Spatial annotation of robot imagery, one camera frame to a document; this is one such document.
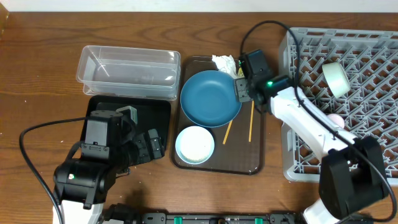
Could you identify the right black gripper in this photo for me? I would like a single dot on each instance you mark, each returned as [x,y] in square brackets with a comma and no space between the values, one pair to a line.
[239,88]

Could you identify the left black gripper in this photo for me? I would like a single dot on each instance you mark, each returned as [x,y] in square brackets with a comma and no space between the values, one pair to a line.
[142,143]

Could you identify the blue plate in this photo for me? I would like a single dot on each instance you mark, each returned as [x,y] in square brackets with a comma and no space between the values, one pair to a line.
[208,99]

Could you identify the pink cup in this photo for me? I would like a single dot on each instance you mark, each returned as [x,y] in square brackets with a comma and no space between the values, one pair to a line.
[337,120]

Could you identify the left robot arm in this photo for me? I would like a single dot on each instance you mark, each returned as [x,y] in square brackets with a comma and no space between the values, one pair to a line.
[112,145]

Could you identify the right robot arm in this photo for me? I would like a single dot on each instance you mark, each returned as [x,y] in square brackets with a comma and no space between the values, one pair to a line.
[352,175]

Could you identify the grey dishwasher rack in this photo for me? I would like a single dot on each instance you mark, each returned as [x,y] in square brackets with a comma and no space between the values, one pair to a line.
[369,58]

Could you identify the yellow green snack wrapper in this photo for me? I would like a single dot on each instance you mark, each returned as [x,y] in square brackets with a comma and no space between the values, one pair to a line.
[240,73]

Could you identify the crumpled white tissue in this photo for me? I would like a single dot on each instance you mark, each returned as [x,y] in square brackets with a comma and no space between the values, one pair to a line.
[226,64]

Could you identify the black plastic tray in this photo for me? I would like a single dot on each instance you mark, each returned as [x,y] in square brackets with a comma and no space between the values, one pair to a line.
[151,114]

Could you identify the light blue rice bowl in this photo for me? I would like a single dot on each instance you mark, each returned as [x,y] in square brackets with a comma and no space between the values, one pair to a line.
[194,145]

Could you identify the clear plastic bin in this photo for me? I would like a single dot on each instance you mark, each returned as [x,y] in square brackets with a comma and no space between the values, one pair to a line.
[129,72]

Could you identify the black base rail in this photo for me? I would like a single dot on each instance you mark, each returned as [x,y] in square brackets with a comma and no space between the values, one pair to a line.
[125,214]

